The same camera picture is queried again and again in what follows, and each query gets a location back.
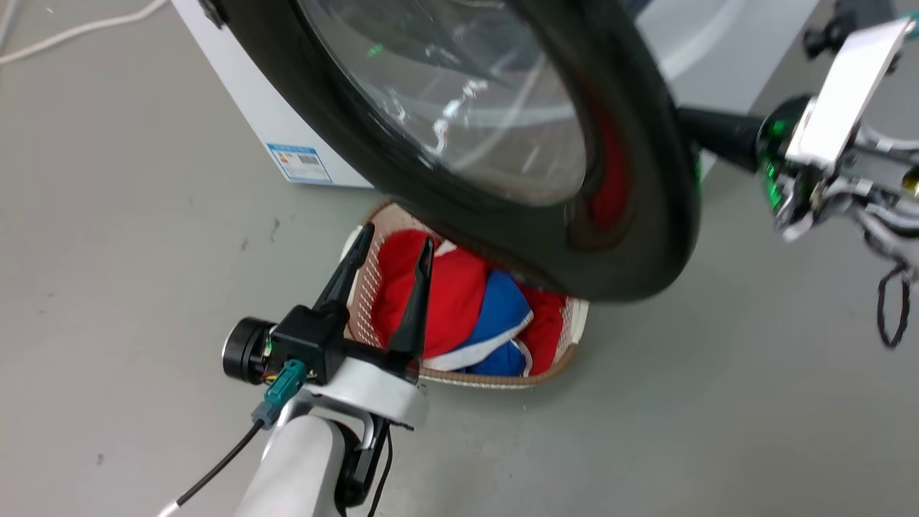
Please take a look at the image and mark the white floor cable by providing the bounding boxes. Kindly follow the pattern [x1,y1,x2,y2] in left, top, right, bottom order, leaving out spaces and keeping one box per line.
[0,0,170,67]

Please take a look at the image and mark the blue and white garment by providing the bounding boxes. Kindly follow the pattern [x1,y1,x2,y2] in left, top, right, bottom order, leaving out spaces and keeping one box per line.
[422,269,536,378]

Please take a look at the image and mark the blue energy label sticker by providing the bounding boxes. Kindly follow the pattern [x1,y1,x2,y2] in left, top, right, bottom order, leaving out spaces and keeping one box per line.
[266,142,334,185]

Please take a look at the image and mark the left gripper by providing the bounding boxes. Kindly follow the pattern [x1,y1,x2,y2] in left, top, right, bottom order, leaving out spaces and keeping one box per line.
[221,222,437,432]

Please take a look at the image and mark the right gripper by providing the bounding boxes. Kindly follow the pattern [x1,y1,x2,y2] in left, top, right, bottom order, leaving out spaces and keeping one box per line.
[675,17,919,243]

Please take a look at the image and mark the black round glass washer door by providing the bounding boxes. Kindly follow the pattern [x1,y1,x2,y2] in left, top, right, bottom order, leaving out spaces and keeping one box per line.
[203,0,702,303]

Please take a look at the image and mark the red garment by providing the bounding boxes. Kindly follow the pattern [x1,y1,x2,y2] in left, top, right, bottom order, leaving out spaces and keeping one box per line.
[373,229,569,378]

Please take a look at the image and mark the white basket with brown rim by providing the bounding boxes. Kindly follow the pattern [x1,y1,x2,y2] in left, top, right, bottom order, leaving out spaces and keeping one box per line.
[339,200,591,391]

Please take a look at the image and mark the white washing machine body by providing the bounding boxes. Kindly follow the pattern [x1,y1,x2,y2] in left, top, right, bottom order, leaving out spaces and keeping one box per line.
[171,0,821,190]

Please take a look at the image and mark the black cable with teal connector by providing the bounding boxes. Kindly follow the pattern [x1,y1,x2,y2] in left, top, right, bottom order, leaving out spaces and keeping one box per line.
[157,359,308,517]

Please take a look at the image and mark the black looped cable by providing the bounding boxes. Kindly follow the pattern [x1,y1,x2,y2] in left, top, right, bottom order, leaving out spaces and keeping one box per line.
[876,261,913,350]

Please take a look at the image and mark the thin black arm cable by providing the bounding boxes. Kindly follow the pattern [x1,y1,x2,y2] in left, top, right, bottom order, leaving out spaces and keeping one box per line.
[366,429,394,517]

